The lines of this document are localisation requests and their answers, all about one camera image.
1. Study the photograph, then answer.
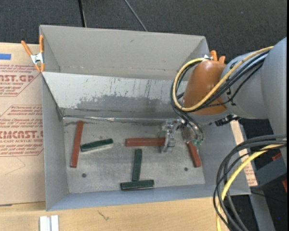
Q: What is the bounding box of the black cylinder on white bracket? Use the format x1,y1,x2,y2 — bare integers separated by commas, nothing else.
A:
215,114,240,127

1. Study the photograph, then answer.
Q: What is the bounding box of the brown cardboard board red print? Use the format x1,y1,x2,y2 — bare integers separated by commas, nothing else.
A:
0,41,259,208

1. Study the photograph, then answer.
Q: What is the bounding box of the red-brown flat block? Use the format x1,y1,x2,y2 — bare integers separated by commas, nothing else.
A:
125,138,166,147
70,120,84,168
186,141,202,168

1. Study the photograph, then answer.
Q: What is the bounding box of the dark green flat block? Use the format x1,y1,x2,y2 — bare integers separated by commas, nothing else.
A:
131,148,143,182
120,179,155,191
79,138,114,153

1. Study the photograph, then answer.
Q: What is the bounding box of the grey metal bin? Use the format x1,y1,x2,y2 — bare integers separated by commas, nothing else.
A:
39,25,251,212

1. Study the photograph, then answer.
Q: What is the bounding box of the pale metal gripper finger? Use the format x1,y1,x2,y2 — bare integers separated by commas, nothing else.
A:
166,128,176,147
160,137,171,154

